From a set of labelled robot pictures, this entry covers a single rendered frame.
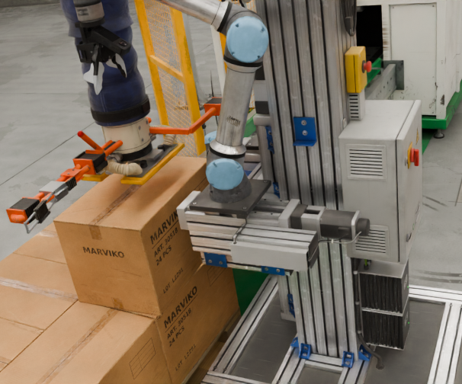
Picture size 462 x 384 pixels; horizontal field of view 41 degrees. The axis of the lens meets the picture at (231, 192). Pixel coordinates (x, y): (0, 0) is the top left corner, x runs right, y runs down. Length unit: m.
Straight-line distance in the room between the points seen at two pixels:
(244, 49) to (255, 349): 1.42
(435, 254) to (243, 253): 1.77
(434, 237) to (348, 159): 1.79
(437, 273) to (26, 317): 2.07
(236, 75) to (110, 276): 1.03
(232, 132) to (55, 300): 1.23
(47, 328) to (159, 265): 0.53
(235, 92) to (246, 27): 0.20
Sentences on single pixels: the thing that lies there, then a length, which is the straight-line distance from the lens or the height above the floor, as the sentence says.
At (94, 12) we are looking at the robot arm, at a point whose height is 1.74.
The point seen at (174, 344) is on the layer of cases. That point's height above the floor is 0.35.
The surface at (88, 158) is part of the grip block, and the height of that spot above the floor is 1.20.
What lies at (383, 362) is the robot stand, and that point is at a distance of 2.66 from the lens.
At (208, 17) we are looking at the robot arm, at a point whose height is 1.66.
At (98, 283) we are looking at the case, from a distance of 2.56.
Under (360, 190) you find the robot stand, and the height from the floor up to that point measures 1.04.
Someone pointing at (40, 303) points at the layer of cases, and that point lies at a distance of 2.79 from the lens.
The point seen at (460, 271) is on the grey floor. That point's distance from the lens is 3.51.
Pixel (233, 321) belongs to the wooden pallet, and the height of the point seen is 0.11.
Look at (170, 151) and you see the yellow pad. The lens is 2.52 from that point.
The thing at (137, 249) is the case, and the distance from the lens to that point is 2.33.
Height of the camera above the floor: 2.04
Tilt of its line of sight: 27 degrees down
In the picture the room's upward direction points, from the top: 10 degrees counter-clockwise
